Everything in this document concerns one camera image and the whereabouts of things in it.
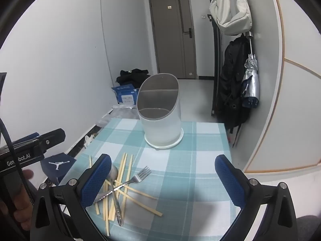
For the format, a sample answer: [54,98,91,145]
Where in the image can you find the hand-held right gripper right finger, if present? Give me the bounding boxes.
[214,154,298,241]

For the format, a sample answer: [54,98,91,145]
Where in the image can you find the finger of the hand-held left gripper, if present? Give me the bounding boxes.
[14,128,66,156]

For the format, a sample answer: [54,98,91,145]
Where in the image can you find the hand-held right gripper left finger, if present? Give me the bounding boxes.
[30,154,112,241]

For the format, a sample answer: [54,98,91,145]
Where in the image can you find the metal spoon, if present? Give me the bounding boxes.
[107,165,124,227]

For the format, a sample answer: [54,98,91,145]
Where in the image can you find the metal fork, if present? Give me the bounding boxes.
[93,166,152,204]

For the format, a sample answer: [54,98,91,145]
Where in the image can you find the group of wooden chopsticks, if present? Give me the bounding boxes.
[89,152,163,236]

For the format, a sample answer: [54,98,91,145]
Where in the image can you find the white translucent utensil holder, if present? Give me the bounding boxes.
[137,73,184,149]

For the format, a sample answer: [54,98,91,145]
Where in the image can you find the white shoulder bag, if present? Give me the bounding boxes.
[209,0,252,36]

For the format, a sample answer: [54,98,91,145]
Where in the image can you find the person's left hand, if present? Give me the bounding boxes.
[10,169,35,223]

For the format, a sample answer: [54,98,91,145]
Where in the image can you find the dark blue shoe box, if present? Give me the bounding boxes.
[40,153,77,185]

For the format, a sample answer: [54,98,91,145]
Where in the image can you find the white socks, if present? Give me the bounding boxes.
[84,134,97,148]

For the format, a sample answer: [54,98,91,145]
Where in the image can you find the teal checked tablecloth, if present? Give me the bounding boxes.
[56,118,232,241]

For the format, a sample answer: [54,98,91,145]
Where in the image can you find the grey plastic mailer bag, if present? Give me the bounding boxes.
[96,113,118,127]

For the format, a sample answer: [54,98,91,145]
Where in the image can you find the white plastic mailer bag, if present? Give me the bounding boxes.
[112,104,139,119]

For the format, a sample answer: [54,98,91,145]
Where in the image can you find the blue cardboard box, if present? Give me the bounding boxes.
[112,84,140,105]

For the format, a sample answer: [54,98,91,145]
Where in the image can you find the person's dark trousers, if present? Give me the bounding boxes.
[297,214,321,241]

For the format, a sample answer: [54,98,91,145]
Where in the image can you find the silver folding umbrella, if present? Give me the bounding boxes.
[241,31,260,109]

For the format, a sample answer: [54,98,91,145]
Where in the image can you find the black hanging jacket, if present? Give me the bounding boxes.
[216,36,251,148]

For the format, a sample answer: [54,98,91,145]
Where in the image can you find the white cabinet with wooden trim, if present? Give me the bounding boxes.
[246,0,321,174]

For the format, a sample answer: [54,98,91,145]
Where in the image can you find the pile of black clothes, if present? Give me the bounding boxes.
[116,68,151,88]

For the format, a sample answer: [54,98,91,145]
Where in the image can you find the grey door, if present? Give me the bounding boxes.
[148,0,198,79]

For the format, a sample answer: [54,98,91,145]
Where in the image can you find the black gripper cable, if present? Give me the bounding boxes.
[0,117,34,202]

